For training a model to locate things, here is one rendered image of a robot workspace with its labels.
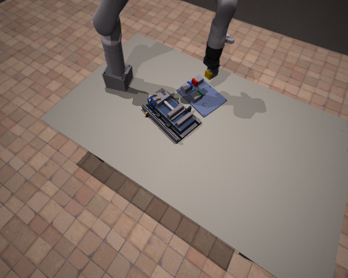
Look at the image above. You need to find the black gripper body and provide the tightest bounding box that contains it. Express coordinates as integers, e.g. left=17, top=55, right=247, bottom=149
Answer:
left=203, top=33, right=235, bottom=70

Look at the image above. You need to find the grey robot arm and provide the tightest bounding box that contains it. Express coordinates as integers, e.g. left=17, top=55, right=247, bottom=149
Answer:
left=93, top=0, right=238, bottom=75

